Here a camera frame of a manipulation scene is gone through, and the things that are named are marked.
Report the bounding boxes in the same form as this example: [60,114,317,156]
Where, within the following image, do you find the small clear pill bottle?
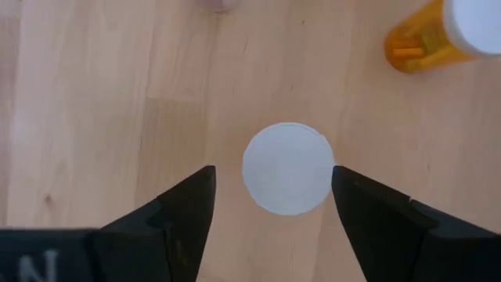
[241,121,336,216]
[194,0,240,14]

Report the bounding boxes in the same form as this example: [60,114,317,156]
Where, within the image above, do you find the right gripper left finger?
[92,164,218,282]

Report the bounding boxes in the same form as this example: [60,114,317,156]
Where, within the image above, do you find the orange pill bottle white cap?
[383,0,501,75]

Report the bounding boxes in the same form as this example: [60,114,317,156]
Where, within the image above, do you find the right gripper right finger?
[331,164,501,282]

